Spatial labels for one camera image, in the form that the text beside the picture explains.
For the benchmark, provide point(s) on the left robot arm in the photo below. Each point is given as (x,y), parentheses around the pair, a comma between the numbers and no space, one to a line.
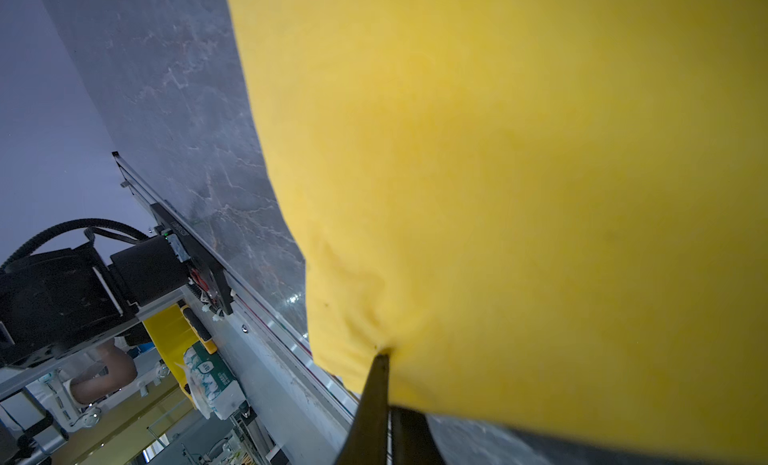
(74,282)

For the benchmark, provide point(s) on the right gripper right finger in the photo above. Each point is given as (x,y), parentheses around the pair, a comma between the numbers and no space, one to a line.
(412,440)

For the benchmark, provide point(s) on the yellow paper napkin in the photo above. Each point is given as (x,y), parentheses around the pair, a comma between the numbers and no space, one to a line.
(551,213)

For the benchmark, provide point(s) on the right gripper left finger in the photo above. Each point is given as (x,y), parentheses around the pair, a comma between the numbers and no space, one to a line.
(367,440)

